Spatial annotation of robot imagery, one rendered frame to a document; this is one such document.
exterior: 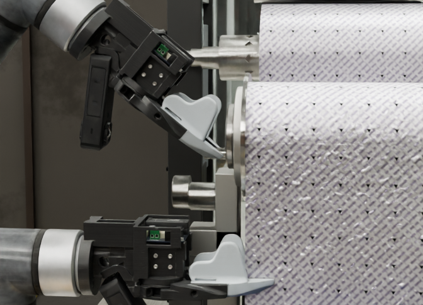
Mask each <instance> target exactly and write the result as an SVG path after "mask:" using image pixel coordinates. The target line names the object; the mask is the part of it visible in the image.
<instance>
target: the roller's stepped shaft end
mask: <svg viewBox="0 0 423 305"><path fill-rule="evenodd" d="M218 48H219V47H202V49H196V48H192V49H191V51H187V52H188V53H189V54H191V55H192V56H193V57H194V58H195V59H194V62H193V63H192V64H191V67H202V69H218Z"/></svg>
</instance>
